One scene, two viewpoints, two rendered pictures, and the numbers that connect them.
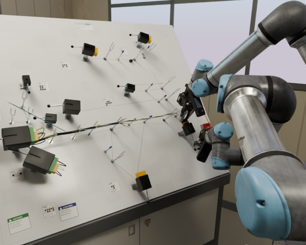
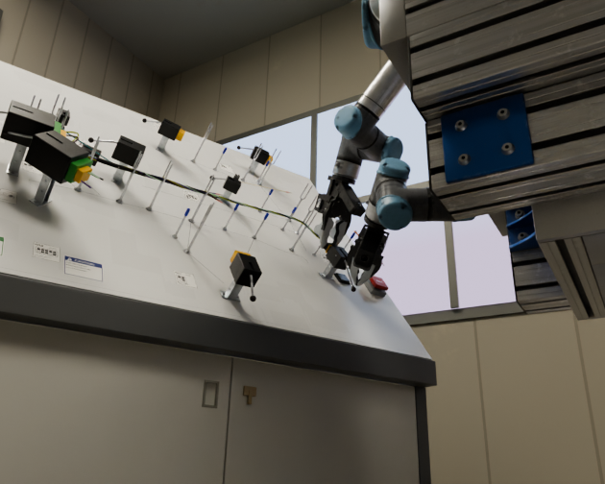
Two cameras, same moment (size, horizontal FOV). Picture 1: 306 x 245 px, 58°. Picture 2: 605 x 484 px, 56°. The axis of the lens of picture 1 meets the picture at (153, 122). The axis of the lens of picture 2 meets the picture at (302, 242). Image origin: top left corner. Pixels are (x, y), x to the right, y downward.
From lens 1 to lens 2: 1.05 m
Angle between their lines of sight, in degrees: 40
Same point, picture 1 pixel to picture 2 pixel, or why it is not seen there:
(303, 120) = (584, 368)
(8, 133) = (19, 107)
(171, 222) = (306, 431)
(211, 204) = (402, 435)
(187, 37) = not seen: hidden behind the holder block
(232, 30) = (416, 234)
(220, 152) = (390, 189)
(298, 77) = not seen: hidden behind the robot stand
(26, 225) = not seen: outside the picture
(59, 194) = (72, 243)
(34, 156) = (53, 140)
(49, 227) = (37, 270)
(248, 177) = not seen: outside the picture
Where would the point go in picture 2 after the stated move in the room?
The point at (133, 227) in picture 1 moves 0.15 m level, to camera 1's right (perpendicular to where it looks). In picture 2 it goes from (216, 389) to (288, 391)
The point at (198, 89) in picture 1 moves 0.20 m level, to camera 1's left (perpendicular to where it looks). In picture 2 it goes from (345, 116) to (265, 113)
